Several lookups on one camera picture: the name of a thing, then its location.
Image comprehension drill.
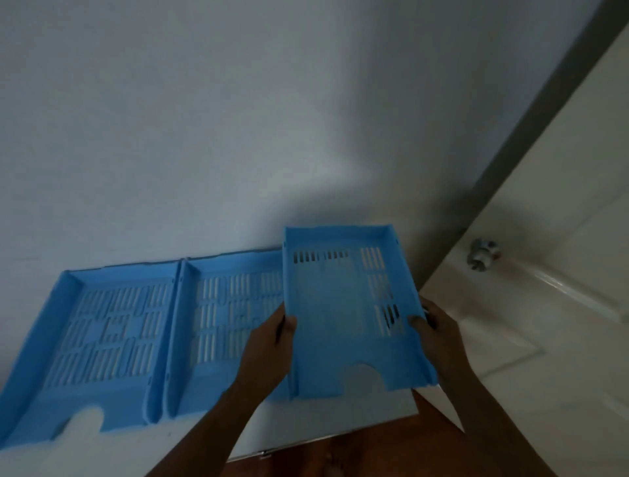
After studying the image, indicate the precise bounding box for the person's left hand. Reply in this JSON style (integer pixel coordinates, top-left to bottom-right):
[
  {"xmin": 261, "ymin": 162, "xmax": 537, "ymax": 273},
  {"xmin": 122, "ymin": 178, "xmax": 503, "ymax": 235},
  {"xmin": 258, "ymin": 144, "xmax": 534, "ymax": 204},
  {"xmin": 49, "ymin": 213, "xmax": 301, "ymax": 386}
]
[{"xmin": 235, "ymin": 301, "xmax": 298, "ymax": 407}]

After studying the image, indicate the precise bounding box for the person's right hand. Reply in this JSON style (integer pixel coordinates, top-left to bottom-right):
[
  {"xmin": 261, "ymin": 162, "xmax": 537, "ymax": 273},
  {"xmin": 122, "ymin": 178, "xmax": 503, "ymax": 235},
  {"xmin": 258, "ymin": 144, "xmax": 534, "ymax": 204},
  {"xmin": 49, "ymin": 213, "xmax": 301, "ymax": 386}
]
[{"xmin": 409, "ymin": 296, "xmax": 468, "ymax": 389}]

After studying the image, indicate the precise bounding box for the white door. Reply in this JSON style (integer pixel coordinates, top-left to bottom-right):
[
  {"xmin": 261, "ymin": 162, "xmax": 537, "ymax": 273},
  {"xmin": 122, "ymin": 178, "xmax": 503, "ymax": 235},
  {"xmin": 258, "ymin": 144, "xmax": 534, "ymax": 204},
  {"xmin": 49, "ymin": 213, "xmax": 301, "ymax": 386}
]
[{"xmin": 418, "ymin": 20, "xmax": 629, "ymax": 477}]

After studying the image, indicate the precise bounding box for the grey door frame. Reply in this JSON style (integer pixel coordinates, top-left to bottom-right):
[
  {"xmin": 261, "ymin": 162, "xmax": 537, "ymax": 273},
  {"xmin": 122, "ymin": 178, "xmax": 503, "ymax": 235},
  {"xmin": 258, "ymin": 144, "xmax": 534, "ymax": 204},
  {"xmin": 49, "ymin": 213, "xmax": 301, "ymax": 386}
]
[{"xmin": 459, "ymin": 0, "xmax": 629, "ymax": 237}]

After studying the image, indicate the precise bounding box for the person's left forearm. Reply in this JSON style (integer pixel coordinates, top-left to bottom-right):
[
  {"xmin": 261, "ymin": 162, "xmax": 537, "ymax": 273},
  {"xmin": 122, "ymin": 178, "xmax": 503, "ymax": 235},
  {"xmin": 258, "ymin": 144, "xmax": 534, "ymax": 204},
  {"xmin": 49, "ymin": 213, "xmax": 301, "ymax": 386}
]
[{"xmin": 158, "ymin": 381, "xmax": 268, "ymax": 477}]

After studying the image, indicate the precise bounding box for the person's right forearm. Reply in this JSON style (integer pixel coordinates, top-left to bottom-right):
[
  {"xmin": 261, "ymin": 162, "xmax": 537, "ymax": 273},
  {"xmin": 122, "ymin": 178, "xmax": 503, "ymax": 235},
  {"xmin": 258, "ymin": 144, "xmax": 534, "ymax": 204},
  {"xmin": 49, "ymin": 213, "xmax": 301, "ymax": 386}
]
[{"xmin": 440, "ymin": 366, "xmax": 558, "ymax": 477}]

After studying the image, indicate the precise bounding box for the blue plastic paper tray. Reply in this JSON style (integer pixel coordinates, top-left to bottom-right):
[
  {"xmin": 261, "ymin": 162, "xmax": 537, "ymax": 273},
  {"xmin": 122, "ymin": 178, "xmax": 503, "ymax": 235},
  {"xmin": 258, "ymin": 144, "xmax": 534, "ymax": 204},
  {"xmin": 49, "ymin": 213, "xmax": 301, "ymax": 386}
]
[
  {"xmin": 0, "ymin": 260, "xmax": 181, "ymax": 445},
  {"xmin": 282, "ymin": 224, "xmax": 438, "ymax": 401},
  {"xmin": 162, "ymin": 249, "xmax": 295, "ymax": 418}
]

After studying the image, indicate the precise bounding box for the silver door knob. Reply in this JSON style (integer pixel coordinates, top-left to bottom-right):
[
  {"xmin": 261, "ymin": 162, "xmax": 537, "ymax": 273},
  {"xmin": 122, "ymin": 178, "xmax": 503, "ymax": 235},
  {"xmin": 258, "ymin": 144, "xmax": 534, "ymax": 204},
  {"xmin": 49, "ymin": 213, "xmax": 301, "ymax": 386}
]
[{"xmin": 467, "ymin": 238, "xmax": 502, "ymax": 271}]

